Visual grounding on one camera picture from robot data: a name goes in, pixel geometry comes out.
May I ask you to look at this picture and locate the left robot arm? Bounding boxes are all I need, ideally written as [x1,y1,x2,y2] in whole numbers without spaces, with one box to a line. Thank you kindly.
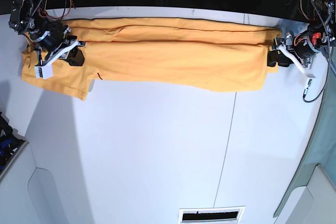
[267,0,335,68]

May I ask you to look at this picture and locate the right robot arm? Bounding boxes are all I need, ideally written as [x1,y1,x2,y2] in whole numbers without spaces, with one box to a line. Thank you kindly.
[9,0,85,67]

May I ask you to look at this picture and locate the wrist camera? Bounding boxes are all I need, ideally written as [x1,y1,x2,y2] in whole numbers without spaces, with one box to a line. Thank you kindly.
[34,65,54,80]
[305,71,315,88]

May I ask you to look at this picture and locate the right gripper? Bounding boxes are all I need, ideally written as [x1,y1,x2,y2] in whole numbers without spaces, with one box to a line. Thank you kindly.
[28,23,86,67]

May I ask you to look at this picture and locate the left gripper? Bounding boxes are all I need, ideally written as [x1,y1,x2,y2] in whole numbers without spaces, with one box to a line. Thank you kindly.
[267,25,328,68]

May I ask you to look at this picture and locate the bin with blue items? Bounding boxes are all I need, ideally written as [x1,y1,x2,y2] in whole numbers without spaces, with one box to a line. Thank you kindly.
[0,112,26,173]

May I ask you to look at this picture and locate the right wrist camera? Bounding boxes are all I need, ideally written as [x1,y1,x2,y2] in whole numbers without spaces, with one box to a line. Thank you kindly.
[34,65,54,80]

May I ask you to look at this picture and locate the braided camera cable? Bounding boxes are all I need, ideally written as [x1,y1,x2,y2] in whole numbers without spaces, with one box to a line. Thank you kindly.
[301,0,334,103]

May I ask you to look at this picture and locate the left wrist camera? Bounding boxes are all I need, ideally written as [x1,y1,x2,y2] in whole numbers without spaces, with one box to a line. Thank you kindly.
[305,71,315,88]

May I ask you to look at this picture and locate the yellow t-shirt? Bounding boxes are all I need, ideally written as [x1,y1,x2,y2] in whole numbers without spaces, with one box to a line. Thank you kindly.
[21,18,282,100]

